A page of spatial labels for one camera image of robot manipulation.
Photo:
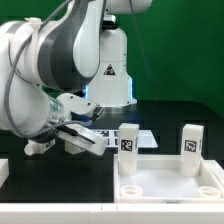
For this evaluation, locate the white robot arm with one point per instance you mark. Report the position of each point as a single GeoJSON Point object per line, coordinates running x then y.
{"type": "Point", "coordinates": [58, 74]}

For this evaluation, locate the white marker sheet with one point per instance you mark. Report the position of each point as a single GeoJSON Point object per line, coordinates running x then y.
{"type": "Point", "coordinates": [145, 139]}

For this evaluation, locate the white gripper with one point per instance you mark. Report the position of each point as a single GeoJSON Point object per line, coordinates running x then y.
{"type": "Point", "coordinates": [82, 113]}

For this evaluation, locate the white front barrier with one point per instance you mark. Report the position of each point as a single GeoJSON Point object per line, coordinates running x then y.
{"type": "Point", "coordinates": [71, 213]}

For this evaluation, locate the white square tabletop tray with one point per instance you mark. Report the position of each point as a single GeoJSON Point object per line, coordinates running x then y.
{"type": "Point", "coordinates": [158, 179]}

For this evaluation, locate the white left barrier block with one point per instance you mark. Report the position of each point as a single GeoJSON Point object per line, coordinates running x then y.
{"type": "Point", "coordinates": [4, 171]}

